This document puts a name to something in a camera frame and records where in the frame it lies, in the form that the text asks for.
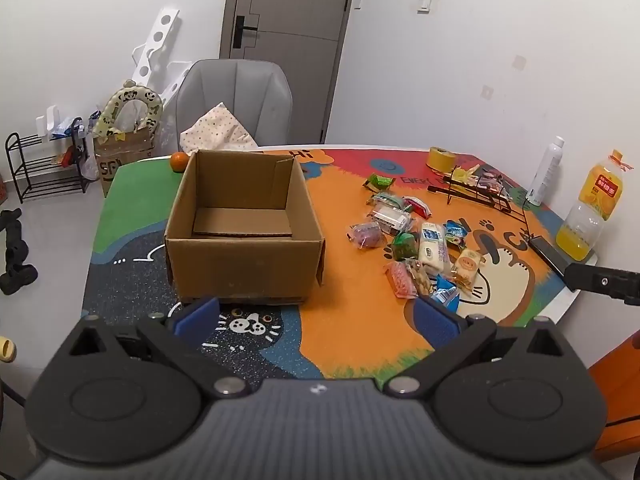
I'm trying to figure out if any long white snack packet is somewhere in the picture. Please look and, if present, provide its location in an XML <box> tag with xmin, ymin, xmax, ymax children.
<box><xmin>417</xmin><ymin>221</ymin><xmax>451</xmax><ymax>271</ymax></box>

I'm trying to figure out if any black wire shoe rack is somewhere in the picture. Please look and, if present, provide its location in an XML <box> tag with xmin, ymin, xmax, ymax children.
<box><xmin>5</xmin><ymin>117</ymin><xmax>91</xmax><ymax>204</ymax></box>

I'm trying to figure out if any black phone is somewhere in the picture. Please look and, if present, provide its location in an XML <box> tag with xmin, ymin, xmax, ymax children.
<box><xmin>529</xmin><ymin>237</ymin><xmax>571</xmax><ymax>278</ymax></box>

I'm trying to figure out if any white perforated board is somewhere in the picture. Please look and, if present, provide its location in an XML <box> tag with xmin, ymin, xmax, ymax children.
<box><xmin>131</xmin><ymin>7</ymin><xmax>193</xmax><ymax>106</ymax></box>

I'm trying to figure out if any purple snack packet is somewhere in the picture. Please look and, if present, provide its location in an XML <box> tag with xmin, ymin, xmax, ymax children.
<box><xmin>346</xmin><ymin>222</ymin><xmax>388</xmax><ymax>250</ymax></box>

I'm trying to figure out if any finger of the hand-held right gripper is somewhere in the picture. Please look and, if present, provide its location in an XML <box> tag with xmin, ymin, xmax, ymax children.
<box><xmin>562</xmin><ymin>261</ymin><xmax>640</xmax><ymax>306</ymax></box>

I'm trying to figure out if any white spray bottle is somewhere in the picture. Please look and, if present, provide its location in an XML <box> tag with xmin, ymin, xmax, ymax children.
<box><xmin>526</xmin><ymin>136</ymin><xmax>566</xmax><ymax>206</ymax></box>

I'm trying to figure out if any dark green snack packet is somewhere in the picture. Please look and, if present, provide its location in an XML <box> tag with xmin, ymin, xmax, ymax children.
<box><xmin>387</xmin><ymin>232</ymin><xmax>420</xmax><ymax>262</ymax></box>

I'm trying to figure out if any brown cardboard box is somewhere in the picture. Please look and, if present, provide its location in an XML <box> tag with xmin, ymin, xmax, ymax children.
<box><xmin>164</xmin><ymin>149</ymin><xmax>326</xmax><ymax>306</ymax></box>

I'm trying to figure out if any teal and beige snack packet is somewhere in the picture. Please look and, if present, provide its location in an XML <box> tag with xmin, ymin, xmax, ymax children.
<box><xmin>370</xmin><ymin>192</ymin><xmax>408</xmax><ymax>209</ymax></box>

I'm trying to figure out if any orange brown snack packet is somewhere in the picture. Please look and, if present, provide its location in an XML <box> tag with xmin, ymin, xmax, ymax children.
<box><xmin>409</xmin><ymin>260</ymin><xmax>434</xmax><ymax>296</ymax></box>

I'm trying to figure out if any yellow cartoon face snack packet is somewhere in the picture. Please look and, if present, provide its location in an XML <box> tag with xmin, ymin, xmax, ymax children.
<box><xmin>452</xmin><ymin>249</ymin><xmax>486</xmax><ymax>291</ymax></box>

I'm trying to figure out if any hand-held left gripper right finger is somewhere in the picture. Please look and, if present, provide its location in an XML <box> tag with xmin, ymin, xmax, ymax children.
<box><xmin>384</xmin><ymin>297</ymin><xmax>576</xmax><ymax>398</ymax></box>

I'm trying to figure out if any small blue cartoon packet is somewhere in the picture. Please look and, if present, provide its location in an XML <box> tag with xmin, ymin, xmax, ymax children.
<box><xmin>445</xmin><ymin>220</ymin><xmax>468</xmax><ymax>248</ymax></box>

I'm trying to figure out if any colourful cartoon table mat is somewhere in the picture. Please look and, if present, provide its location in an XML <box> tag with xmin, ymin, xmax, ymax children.
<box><xmin>81</xmin><ymin>147</ymin><xmax>566</xmax><ymax>381</ymax></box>

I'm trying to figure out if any blue snack packet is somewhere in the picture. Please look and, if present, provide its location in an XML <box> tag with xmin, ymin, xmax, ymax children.
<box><xmin>432</xmin><ymin>275</ymin><xmax>461</xmax><ymax>311</ymax></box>

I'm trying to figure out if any orange juice bottle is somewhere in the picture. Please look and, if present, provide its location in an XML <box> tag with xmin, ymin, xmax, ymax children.
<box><xmin>556</xmin><ymin>150</ymin><xmax>626</xmax><ymax>262</ymax></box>

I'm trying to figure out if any black door handle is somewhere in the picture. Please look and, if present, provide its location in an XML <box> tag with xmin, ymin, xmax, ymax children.
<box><xmin>234</xmin><ymin>16</ymin><xmax>258</xmax><ymax>50</ymax></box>

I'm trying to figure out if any brown paper bag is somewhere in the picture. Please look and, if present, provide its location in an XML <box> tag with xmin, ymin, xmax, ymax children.
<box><xmin>94</xmin><ymin>122</ymin><xmax>156</xmax><ymax>198</ymax></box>

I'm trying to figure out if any grey door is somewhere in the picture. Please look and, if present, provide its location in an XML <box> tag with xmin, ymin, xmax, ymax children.
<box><xmin>220</xmin><ymin>0</ymin><xmax>360</xmax><ymax>143</ymax></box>

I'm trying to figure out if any yellow tape roll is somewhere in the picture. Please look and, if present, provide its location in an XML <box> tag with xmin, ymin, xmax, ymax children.
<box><xmin>426</xmin><ymin>147</ymin><xmax>456</xmax><ymax>172</ymax></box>

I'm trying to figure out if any panda print inflatable ring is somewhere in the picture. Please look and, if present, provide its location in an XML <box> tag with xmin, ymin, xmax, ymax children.
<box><xmin>92</xmin><ymin>80</ymin><xmax>165</xmax><ymax>142</ymax></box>

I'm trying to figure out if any black object on floor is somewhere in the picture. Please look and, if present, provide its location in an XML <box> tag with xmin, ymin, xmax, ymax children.
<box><xmin>0</xmin><ymin>208</ymin><xmax>38</xmax><ymax>296</ymax></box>

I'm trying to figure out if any clear white wafer packet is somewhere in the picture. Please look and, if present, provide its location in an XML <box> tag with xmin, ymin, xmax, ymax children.
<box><xmin>369</xmin><ymin>205</ymin><xmax>416</xmax><ymax>233</ymax></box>

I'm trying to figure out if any red orange striped snack packet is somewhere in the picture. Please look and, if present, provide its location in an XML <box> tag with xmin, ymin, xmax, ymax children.
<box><xmin>384</xmin><ymin>261</ymin><xmax>415</xmax><ymax>300</ymax></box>

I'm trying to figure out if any grey padded chair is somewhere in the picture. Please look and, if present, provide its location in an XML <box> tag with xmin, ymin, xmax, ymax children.
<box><xmin>176</xmin><ymin>59</ymin><xmax>293</xmax><ymax>153</ymax></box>

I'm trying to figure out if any cream spotted cushion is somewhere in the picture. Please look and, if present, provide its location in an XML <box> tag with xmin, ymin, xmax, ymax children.
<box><xmin>180</xmin><ymin>102</ymin><xmax>260</xmax><ymax>155</ymax></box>

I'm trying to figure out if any bright green snack packet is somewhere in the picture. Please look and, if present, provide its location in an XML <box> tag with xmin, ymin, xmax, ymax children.
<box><xmin>363</xmin><ymin>173</ymin><xmax>396</xmax><ymax>193</ymax></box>

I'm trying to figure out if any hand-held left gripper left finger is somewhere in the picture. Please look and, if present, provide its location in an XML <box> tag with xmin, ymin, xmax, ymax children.
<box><xmin>65</xmin><ymin>296</ymin><xmax>249</xmax><ymax>401</ymax></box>

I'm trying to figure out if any orange wooden furniture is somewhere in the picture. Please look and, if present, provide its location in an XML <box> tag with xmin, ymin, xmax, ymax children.
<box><xmin>587</xmin><ymin>330</ymin><xmax>640</xmax><ymax>463</ymax></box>

